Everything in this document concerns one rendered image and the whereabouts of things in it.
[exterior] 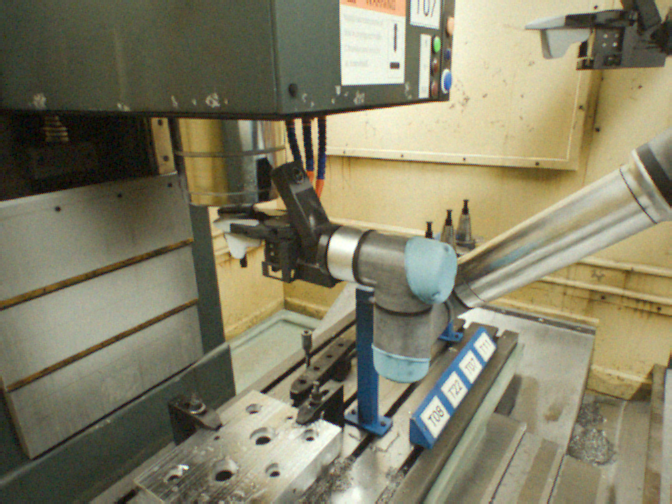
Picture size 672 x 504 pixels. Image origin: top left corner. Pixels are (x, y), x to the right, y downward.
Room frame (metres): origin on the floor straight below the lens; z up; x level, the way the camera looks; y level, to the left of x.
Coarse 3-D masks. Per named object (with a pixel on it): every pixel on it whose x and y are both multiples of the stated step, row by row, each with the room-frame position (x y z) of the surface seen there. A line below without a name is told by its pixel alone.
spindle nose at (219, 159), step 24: (192, 120) 0.63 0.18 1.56; (216, 120) 0.62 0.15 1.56; (192, 144) 0.63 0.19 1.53; (216, 144) 0.62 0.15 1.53; (240, 144) 0.63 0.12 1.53; (264, 144) 0.65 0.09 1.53; (192, 168) 0.63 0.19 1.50; (216, 168) 0.62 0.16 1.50; (240, 168) 0.63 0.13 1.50; (264, 168) 0.64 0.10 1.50; (192, 192) 0.64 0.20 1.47; (216, 192) 0.62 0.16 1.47; (240, 192) 0.63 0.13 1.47; (264, 192) 0.64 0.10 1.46
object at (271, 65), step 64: (0, 0) 0.77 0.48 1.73; (64, 0) 0.68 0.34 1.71; (128, 0) 0.60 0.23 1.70; (192, 0) 0.54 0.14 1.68; (256, 0) 0.49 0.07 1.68; (320, 0) 0.55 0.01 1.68; (0, 64) 0.80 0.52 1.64; (64, 64) 0.70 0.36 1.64; (128, 64) 0.61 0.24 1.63; (192, 64) 0.55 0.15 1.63; (256, 64) 0.50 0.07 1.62; (320, 64) 0.54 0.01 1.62
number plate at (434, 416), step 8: (432, 400) 0.84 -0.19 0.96; (432, 408) 0.82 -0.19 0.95; (440, 408) 0.83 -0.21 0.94; (424, 416) 0.79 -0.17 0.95; (432, 416) 0.81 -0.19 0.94; (440, 416) 0.82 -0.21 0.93; (448, 416) 0.83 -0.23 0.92; (432, 424) 0.79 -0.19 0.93; (440, 424) 0.80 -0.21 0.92; (432, 432) 0.78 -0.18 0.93
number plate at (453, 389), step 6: (450, 378) 0.92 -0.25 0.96; (456, 378) 0.93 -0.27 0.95; (450, 384) 0.90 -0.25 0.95; (456, 384) 0.92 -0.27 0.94; (462, 384) 0.93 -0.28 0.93; (444, 390) 0.88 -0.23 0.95; (450, 390) 0.89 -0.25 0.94; (456, 390) 0.90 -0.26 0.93; (462, 390) 0.91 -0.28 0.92; (450, 396) 0.88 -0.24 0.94; (456, 396) 0.89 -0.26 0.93; (462, 396) 0.90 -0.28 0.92; (450, 402) 0.87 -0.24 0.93; (456, 402) 0.88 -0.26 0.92
